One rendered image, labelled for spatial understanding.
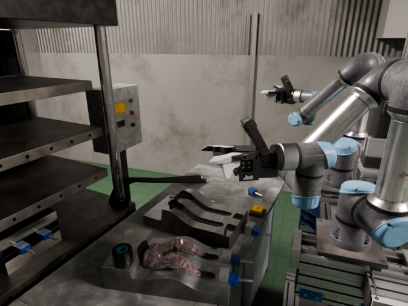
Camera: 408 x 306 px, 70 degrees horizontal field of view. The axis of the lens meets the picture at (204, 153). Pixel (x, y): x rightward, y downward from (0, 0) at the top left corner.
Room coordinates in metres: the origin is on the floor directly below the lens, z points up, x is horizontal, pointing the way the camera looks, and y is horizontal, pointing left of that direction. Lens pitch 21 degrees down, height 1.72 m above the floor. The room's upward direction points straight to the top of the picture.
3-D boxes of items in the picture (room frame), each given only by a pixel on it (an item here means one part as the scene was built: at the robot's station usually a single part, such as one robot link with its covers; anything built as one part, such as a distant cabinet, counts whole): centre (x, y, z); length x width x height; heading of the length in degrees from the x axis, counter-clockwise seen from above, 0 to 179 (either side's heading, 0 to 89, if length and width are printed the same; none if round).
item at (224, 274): (0.89, -0.13, 0.85); 0.13 x 0.05 x 0.05; 80
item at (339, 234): (0.91, -0.54, 1.09); 0.15 x 0.15 x 0.10
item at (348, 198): (0.90, -0.54, 1.20); 0.13 x 0.12 x 0.14; 7
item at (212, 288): (0.99, 0.13, 0.85); 0.50 x 0.26 x 0.11; 80
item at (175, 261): (0.99, 0.13, 0.90); 0.26 x 0.18 x 0.08; 80
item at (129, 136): (1.85, 0.57, 0.73); 0.30 x 0.22 x 1.47; 153
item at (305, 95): (1.65, -0.61, 1.43); 0.11 x 0.08 x 0.09; 45
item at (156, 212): (1.34, 0.05, 0.87); 0.50 x 0.26 x 0.14; 63
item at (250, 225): (1.24, -0.28, 0.83); 0.13 x 0.05 x 0.05; 56
